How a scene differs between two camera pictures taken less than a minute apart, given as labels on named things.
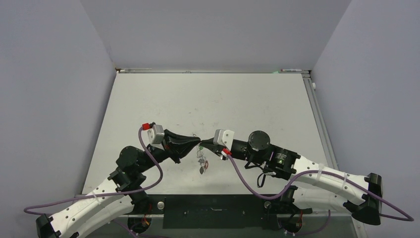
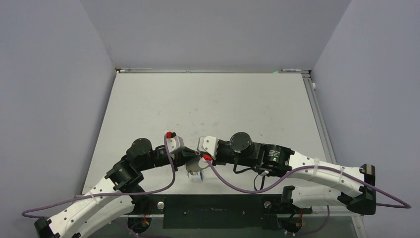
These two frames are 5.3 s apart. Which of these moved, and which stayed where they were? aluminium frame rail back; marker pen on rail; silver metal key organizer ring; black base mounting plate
Moved: silver metal key organizer ring
Stayed: aluminium frame rail back; marker pen on rail; black base mounting plate
